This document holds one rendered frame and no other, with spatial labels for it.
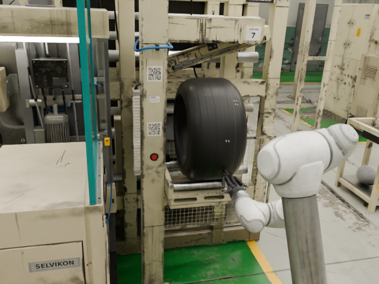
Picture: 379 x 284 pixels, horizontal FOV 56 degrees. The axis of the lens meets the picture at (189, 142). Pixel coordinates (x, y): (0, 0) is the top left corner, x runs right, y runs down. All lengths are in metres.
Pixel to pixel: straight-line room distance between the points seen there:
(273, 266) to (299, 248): 1.87
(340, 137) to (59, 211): 0.84
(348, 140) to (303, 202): 0.22
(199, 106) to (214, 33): 0.53
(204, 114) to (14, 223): 1.00
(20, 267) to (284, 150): 0.85
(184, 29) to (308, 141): 1.23
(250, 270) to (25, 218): 2.05
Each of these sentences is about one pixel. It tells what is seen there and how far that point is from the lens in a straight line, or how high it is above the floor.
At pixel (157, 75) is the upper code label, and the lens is 1.83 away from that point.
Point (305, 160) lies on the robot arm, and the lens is 1.03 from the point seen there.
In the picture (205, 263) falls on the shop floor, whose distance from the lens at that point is 2.90.
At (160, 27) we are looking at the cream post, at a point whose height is 1.73.
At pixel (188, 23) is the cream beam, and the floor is 1.74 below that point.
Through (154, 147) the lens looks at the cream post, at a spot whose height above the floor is 1.12.
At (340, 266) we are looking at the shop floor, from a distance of 3.16.
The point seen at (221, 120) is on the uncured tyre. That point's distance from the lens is 1.78.
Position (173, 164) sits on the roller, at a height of 0.92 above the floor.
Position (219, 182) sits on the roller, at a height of 0.92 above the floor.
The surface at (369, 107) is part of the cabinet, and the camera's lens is 6.23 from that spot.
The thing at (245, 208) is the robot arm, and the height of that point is 1.03.
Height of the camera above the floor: 1.83
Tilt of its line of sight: 20 degrees down
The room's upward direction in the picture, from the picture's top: 2 degrees clockwise
